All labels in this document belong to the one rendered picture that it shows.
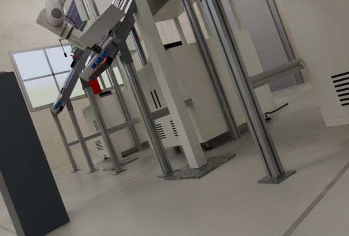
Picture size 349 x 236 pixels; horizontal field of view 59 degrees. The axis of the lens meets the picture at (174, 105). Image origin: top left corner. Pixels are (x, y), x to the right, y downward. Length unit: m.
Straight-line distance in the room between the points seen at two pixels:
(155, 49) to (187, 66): 0.40
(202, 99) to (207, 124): 0.14
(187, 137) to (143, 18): 0.57
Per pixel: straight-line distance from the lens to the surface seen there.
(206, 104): 1.78
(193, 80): 1.76
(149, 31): 1.43
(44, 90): 5.56
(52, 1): 1.61
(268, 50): 4.28
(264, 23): 4.27
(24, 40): 5.80
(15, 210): 1.45
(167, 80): 1.40
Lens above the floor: 0.32
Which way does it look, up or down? level
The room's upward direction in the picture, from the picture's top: 20 degrees counter-clockwise
